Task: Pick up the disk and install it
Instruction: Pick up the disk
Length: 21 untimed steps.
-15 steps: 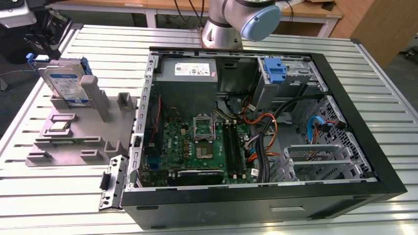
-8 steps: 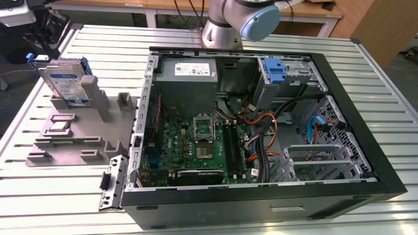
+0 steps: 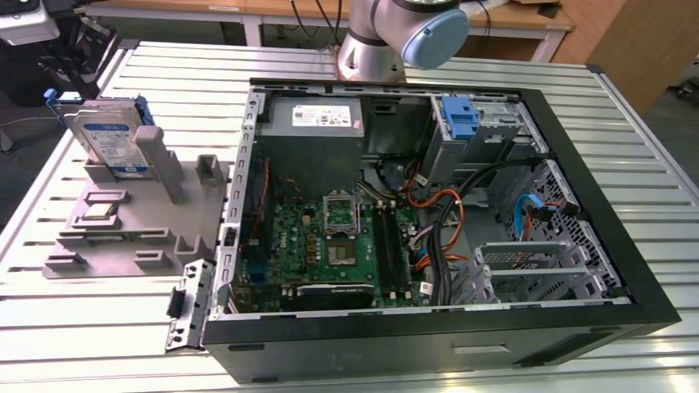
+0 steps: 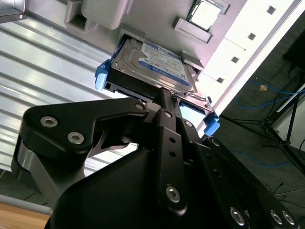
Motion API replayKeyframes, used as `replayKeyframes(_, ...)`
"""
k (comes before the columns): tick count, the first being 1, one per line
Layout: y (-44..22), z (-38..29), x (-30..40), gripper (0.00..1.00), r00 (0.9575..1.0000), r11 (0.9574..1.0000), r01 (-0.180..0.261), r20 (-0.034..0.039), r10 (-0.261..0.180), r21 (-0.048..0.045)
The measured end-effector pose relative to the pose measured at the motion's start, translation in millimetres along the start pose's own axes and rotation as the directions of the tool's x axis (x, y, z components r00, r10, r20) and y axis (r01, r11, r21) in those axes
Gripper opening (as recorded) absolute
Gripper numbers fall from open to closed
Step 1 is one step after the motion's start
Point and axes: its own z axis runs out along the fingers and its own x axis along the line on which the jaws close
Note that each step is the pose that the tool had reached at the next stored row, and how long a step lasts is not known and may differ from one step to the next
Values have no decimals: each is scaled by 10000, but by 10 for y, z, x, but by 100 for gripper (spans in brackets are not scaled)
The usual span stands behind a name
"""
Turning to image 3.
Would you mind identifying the hard disk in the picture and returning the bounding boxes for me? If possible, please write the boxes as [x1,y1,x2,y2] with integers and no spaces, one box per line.
[42,88,151,179]

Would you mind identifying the metal disk bay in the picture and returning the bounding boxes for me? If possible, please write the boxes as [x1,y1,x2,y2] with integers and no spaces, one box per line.
[473,240,608,305]

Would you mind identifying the green RAM stick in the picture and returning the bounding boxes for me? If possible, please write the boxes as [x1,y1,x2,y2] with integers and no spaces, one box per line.
[86,232,146,242]

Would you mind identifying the grey parts rack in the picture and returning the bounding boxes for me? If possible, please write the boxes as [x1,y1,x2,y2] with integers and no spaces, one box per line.
[41,125,230,282]

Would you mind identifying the grey power supply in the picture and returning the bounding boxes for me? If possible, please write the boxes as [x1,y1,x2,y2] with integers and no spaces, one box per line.
[254,96,365,202]

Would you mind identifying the metal socket cover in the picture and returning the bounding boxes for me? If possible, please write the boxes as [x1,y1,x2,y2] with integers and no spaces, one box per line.
[322,190,362,239]

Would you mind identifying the green motherboard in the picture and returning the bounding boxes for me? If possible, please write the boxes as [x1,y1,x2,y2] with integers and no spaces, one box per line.
[231,192,436,314]

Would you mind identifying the CPU socket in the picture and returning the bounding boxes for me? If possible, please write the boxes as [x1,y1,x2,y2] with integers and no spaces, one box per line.
[325,239,362,269]

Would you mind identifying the blue drive latch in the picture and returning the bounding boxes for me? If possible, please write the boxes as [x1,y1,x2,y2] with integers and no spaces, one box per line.
[442,95,480,140]

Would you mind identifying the black graphics card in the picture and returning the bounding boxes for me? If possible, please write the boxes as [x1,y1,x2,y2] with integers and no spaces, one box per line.
[280,281,376,312]

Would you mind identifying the metal drive cage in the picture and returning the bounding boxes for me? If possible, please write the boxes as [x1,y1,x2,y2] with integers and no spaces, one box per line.
[422,93,549,190]

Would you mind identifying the black PC case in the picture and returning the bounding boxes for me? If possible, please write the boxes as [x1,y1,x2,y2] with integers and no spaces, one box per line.
[162,76,684,386]

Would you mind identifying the brown wooden cabinet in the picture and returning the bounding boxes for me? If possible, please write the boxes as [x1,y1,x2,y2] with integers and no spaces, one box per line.
[556,0,699,118]

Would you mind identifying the black chair base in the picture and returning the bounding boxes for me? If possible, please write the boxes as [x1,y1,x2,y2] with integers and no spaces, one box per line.
[665,73,699,99]

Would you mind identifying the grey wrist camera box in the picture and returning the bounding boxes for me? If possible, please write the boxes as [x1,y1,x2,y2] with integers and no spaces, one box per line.
[0,0,62,46]

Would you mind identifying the blue floor cable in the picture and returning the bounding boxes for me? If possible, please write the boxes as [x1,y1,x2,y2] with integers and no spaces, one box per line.
[0,115,62,129]

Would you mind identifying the thin red wire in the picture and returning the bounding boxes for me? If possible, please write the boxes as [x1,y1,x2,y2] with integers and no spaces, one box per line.
[256,157,273,245]

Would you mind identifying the yellow black wires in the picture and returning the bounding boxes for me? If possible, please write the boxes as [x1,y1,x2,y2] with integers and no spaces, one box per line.
[354,179,408,202]

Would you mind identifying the wooden workbench white frame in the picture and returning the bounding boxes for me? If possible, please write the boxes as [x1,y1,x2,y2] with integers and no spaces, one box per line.
[81,0,577,62]

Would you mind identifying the orange red wire bundle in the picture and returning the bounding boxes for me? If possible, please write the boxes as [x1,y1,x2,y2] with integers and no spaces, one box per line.
[406,188,469,272]

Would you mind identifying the black cable bundle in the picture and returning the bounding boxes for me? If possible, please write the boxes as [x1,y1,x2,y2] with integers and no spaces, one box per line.
[424,157,546,307]

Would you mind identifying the blue data wire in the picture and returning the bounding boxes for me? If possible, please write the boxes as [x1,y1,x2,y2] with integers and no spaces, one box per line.
[514,194,546,243]

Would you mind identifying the power wire with black plug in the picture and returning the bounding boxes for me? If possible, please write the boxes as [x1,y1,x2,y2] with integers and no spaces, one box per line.
[525,199,581,241]

